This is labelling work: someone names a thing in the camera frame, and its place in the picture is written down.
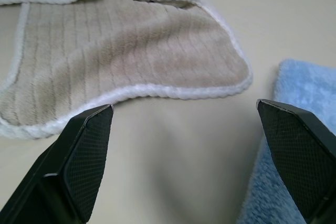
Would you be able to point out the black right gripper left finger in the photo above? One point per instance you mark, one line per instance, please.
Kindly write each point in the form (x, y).
(65, 166)

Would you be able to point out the light blue fluffy towel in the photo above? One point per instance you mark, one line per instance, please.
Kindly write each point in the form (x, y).
(296, 98)

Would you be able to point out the beige towel with white trim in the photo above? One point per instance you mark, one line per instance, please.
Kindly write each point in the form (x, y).
(105, 58)

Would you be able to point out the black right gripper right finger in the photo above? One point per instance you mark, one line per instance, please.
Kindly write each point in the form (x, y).
(302, 155)

